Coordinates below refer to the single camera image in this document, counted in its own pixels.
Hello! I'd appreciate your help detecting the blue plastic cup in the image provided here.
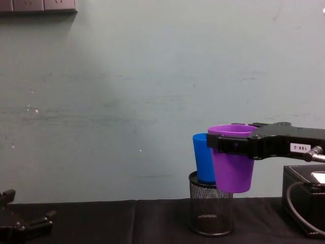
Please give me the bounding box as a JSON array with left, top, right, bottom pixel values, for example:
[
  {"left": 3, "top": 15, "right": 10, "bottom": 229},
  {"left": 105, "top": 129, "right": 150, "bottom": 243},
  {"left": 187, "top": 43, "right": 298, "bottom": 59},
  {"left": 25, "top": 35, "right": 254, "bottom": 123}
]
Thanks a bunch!
[{"left": 192, "top": 133, "right": 216, "bottom": 186}]

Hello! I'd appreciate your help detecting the purple plastic cup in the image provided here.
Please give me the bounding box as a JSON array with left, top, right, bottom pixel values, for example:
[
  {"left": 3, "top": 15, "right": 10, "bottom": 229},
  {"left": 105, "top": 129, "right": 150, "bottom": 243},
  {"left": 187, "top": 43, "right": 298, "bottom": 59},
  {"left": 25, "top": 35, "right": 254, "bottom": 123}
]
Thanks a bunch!
[{"left": 207, "top": 124, "right": 257, "bottom": 194}]

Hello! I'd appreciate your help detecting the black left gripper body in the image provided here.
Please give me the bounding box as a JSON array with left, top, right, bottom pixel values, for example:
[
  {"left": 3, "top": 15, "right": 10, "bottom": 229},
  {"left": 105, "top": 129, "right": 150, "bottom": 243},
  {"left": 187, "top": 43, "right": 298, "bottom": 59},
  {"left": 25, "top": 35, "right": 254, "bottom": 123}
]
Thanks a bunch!
[{"left": 0, "top": 203, "right": 36, "bottom": 244}]

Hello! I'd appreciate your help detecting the black wire mesh pen holder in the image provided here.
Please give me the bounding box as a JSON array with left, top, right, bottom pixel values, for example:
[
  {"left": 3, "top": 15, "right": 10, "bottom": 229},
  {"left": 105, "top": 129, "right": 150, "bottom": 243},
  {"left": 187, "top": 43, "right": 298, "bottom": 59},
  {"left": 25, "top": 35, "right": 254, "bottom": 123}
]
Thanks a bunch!
[{"left": 187, "top": 170, "right": 235, "bottom": 237}]

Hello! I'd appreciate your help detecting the black rectangular box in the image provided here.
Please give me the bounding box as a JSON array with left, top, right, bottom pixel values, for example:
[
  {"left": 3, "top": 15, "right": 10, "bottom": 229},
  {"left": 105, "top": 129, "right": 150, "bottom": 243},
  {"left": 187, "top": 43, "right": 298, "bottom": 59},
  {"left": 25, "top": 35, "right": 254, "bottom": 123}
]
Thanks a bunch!
[{"left": 282, "top": 164, "right": 325, "bottom": 238}]

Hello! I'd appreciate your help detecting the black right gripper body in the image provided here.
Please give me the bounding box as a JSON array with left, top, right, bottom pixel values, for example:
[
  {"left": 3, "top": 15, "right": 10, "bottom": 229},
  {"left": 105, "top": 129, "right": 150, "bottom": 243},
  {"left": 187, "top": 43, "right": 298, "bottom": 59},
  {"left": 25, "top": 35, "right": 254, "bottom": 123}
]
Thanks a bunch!
[{"left": 250, "top": 126, "right": 325, "bottom": 161}]

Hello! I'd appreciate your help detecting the grey wall socket panel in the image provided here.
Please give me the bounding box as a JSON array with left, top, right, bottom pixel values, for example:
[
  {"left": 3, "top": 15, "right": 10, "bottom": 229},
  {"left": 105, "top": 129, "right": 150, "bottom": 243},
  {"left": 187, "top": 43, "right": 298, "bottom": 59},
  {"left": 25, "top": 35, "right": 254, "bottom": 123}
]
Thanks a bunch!
[{"left": 0, "top": 0, "right": 78, "bottom": 17}]

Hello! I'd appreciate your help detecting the thin cable with silver plug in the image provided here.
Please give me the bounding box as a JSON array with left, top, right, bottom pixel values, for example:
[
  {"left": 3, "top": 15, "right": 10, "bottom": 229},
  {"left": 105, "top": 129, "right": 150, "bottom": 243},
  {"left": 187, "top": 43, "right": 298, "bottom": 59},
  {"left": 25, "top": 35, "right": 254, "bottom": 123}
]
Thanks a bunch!
[{"left": 304, "top": 145, "right": 325, "bottom": 162}]

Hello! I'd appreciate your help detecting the pale flat card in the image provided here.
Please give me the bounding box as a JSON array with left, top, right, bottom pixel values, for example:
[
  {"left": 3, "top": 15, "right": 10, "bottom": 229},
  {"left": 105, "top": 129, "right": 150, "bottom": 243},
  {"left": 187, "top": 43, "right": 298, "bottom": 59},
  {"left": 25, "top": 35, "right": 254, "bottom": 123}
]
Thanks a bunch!
[{"left": 310, "top": 172, "right": 325, "bottom": 185}]

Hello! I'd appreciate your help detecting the black table cloth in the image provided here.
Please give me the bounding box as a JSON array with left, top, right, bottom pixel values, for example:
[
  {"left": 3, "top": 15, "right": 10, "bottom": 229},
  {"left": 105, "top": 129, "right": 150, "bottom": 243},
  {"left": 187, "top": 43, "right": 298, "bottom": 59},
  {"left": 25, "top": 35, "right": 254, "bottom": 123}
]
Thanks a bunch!
[{"left": 0, "top": 197, "right": 325, "bottom": 244}]

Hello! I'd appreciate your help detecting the thick black cable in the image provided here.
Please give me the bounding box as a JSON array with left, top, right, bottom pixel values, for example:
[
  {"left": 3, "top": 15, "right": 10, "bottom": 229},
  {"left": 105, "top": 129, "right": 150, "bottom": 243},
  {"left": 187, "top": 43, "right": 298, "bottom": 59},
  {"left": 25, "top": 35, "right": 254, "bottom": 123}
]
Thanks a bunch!
[{"left": 286, "top": 180, "right": 325, "bottom": 236}]

